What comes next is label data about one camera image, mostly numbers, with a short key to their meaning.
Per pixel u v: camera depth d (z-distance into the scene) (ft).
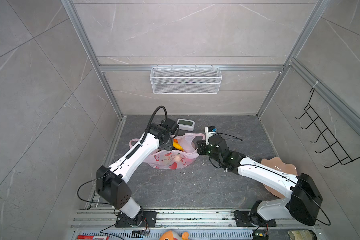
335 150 2.12
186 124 3.55
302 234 2.17
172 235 2.07
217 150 1.94
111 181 1.34
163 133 1.78
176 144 3.03
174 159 2.90
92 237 2.22
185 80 3.30
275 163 2.91
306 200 1.32
